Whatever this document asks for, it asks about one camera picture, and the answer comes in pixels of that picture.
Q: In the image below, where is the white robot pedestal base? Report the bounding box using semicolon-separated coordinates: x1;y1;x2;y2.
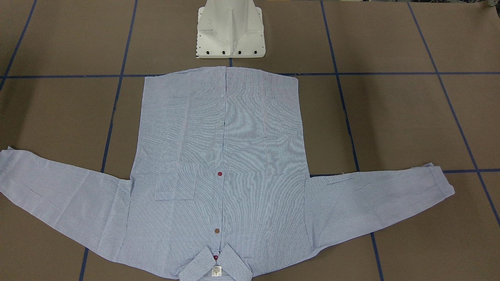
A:
195;0;266;59

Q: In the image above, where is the light blue striped shirt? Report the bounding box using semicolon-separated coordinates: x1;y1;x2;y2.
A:
1;66;455;281

